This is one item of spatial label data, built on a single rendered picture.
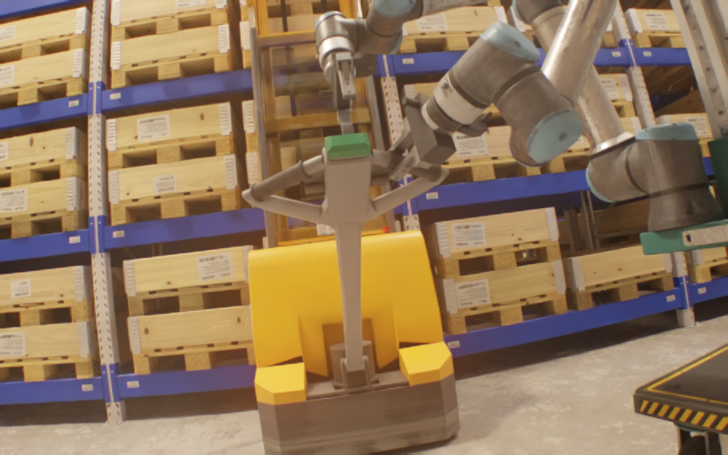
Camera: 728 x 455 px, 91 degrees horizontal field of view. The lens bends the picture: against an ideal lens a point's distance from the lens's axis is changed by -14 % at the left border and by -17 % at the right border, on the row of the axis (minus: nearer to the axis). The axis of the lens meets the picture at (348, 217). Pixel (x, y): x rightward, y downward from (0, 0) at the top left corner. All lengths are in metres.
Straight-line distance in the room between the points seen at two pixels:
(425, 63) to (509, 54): 2.22
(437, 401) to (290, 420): 0.56
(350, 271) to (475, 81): 0.64
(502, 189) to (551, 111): 2.11
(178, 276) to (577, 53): 2.28
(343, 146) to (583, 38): 0.48
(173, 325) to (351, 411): 1.30
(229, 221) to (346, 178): 1.76
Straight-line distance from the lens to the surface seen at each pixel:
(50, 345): 3.01
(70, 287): 2.91
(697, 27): 1.45
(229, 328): 2.50
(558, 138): 0.64
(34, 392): 3.13
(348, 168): 0.81
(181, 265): 2.58
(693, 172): 1.25
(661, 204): 1.24
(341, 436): 1.73
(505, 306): 2.70
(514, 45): 0.67
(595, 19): 0.88
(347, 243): 1.04
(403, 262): 1.88
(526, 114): 0.65
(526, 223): 2.77
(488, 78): 0.68
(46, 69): 3.37
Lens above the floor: 0.73
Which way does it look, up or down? 7 degrees up
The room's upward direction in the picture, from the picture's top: 8 degrees counter-clockwise
